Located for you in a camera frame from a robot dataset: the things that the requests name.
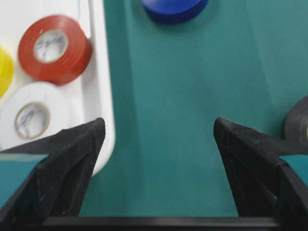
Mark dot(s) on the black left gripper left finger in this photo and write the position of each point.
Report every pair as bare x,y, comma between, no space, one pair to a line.
49,176

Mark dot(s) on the white plastic case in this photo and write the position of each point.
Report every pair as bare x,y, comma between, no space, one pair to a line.
90,94

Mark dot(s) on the black tape roll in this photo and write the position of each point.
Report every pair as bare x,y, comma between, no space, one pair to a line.
296,125

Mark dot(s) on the white tape roll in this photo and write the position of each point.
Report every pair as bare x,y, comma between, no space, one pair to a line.
35,111

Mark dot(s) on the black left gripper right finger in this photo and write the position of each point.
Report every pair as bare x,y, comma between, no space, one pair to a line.
262,183

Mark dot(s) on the blue tape roll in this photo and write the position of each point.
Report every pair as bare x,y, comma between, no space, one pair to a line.
173,11

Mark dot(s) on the yellow tape roll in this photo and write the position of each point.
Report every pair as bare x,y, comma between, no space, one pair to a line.
6,71

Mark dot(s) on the red tape roll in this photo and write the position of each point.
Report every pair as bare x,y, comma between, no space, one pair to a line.
54,49

